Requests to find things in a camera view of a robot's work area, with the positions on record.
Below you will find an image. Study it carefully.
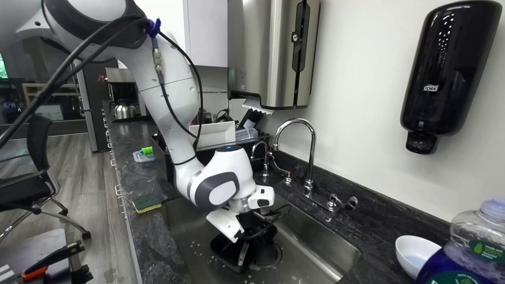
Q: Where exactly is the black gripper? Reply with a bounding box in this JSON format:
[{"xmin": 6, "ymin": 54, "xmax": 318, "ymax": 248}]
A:
[{"xmin": 236, "ymin": 208, "xmax": 279, "ymax": 259}]

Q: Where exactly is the silver butter knife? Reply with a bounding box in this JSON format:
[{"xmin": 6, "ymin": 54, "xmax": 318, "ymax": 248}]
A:
[{"xmin": 235, "ymin": 240, "xmax": 252, "ymax": 268}]

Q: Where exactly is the black lunchbox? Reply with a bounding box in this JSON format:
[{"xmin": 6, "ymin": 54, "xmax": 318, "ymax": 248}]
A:
[{"xmin": 208, "ymin": 219, "xmax": 284, "ymax": 276}]

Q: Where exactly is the metal sink drain strainer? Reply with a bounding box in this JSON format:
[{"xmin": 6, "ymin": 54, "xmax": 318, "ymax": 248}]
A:
[{"xmin": 255, "ymin": 238, "xmax": 285, "ymax": 270}]

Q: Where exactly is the stainless steel sink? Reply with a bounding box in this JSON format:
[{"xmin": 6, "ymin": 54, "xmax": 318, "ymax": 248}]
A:
[{"xmin": 159, "ymin": 178, "xmax": 364, "ymax": 284}]

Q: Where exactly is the black dish rack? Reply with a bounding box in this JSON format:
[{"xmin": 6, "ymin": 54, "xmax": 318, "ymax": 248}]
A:
[{"xmin": 151, "ymin": 118, "xmax": 271, "ymax": 186}]

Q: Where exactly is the small chrome faucet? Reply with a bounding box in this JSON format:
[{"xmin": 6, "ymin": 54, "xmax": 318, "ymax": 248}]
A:
[{"xmin": 249, "ymin": 139, "xmax": 272, "ymax": 178}]

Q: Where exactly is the tall chrome faucet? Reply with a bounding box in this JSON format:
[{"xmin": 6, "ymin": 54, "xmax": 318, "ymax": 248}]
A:
[{"xmin": 271, "ymin": 117, "xmax": 320, "ymax": 197}]

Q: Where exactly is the clear plastic container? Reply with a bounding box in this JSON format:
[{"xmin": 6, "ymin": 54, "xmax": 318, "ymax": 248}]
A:
[{"xmin": 233, "ymin": 126, "xmax": 260, "ymax": 144}]

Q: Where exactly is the green yellow sponge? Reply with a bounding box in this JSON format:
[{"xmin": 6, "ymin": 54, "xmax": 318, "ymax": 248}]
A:
[{"xmin": 129, "ymin": 192, "xmax": 164, "ymax": 216}]

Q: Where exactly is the black dish brush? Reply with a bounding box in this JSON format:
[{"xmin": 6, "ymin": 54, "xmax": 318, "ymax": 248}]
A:
[{"xmin": 238, "ymin": 107, "xmax": 265, "ymax": 133}]

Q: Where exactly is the small green blue item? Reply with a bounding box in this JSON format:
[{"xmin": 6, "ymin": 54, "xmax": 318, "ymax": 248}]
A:
[{"xmin": 130, "ymin": 145, "xmax": 157, "ymax": 164}]

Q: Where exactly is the small white bowl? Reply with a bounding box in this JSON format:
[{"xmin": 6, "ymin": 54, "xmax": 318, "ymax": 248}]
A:
[{"xmin": 392, "ymin": 233, "xmax": 443, "ymax": 281}]

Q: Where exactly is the silver kettle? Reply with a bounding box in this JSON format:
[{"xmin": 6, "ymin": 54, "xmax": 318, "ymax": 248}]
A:
[{"xmin": 110, "ymin": 98, "xmax": 140, "ymax": 121}]

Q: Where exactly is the steel paper towel dispenser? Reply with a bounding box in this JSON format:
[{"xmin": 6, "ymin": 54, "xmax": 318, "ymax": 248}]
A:
[{"xmin": 225, "ymin": 0, "xmax": 323, "ymax": 115}]

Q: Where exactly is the blue dish soap bottle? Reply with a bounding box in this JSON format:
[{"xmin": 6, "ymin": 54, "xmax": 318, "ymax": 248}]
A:
[{"xmin": 414, "ymin": 196, "xmax": 505, "ymax": 284}]

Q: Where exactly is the black coffee machine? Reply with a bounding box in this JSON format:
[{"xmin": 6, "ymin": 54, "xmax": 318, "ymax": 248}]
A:
[{"xmin": 104, "ymin": 66, "xmax": 149, "ymax": 121}]

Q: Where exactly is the black office chair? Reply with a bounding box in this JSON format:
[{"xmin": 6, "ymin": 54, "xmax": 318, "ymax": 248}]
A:
[{"xmin": 0, "ymin": 114, "xmax": 93, "ymax": 241}]

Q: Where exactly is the black soap dispenser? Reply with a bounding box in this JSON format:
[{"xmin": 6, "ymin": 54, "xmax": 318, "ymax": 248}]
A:
[{"xmin": 397, "ymin": 0, "xmax": 505, "ymax": 156}]

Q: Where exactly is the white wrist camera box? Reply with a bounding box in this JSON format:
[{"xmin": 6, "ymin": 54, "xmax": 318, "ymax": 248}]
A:
[{"xmin": 205, "ymin": 207, "xmax": 247, "ymax": 245}]

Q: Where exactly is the chrome faucet handle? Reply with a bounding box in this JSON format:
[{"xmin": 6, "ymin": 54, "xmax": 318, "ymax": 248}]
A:
[{"xmin": 321, "ymin": 191, "xmax": 362, "ymax": 215}]

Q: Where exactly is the orange handled black tool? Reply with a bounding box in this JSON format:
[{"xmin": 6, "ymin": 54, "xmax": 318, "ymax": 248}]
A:
[{"xmin": 18, "ymin": 238, "xmax": 86, "ymax": 282}]

